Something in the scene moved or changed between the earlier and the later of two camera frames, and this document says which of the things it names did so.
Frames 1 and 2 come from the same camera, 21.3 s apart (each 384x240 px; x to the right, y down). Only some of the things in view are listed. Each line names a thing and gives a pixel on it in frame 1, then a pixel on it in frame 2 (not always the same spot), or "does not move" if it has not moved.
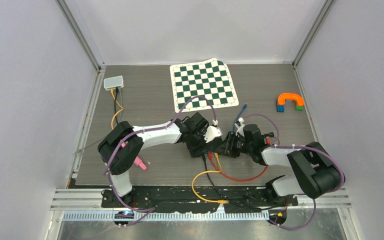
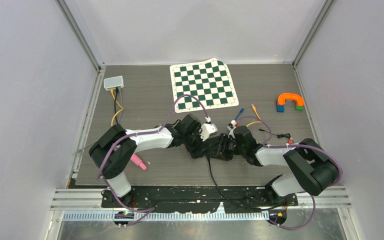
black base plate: x=191 y=199 does not move
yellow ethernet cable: x=219 y=170 -> x=254 y=108
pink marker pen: x=137 y=160 does not move
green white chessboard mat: x=210 y=78 does not move
